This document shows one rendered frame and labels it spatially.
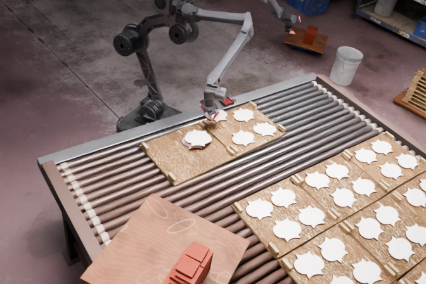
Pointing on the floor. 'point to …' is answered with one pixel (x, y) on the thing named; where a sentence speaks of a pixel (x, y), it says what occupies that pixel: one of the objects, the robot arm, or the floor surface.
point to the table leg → (70, 255)
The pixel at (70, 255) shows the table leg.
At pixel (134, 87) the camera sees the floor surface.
